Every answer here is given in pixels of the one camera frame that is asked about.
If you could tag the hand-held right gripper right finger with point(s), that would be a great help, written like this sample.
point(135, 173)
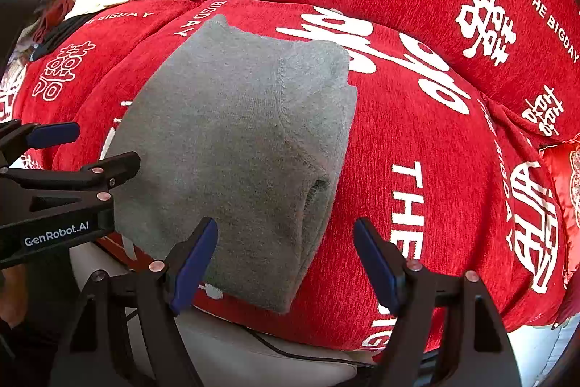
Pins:
point(378, 264)

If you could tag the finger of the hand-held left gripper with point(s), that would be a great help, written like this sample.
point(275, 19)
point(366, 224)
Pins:
point(54, 134)
point(118, 167)

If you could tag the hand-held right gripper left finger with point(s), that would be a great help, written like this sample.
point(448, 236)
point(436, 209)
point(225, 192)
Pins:
point(195, 269)

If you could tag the grey knit sweater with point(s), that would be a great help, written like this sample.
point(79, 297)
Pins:
point(226, 119)

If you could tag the person's left hand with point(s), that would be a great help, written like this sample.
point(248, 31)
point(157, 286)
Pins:
point(12, 292)

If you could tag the white sofa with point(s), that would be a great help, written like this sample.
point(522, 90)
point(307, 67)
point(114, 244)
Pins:
point(226, 350)

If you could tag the red printed seat cover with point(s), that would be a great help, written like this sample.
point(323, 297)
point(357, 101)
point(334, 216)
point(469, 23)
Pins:
point(430, 187)

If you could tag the dark cloth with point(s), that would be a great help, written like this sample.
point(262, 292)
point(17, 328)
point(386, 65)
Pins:
point(59, 31)

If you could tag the cream cloth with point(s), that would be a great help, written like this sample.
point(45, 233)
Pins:
point(95, 1)

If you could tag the red satin pillow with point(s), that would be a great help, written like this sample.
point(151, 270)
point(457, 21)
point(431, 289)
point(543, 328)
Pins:
point(566, 187)

